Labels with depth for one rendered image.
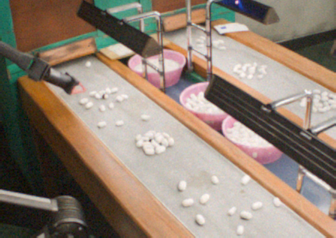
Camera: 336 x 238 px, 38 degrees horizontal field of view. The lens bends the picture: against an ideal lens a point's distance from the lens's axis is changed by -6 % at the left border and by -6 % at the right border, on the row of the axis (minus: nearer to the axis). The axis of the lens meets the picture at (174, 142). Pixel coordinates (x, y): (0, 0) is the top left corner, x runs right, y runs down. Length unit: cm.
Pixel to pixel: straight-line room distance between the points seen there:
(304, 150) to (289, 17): 320
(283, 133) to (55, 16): 147
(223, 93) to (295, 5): 299
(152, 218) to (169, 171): 26
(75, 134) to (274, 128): 87
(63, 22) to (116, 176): 104
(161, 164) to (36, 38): 100
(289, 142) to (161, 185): 55
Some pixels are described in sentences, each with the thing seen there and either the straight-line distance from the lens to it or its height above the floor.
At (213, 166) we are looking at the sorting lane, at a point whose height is 74.
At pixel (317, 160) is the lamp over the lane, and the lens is 121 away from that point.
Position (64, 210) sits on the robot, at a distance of 153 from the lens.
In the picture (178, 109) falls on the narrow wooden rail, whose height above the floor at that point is 76.
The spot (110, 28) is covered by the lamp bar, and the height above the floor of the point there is 107.
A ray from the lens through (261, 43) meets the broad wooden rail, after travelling 260.
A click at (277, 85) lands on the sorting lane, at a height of 74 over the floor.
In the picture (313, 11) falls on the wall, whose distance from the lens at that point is 455.
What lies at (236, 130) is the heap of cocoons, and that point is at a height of 74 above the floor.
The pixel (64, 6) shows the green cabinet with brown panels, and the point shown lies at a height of 105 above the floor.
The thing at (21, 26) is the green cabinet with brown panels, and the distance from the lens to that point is 241.
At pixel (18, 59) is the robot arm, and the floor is 103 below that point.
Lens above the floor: 177
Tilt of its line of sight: 34 degrees down
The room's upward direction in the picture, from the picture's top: 3 degrees counter-clockwise
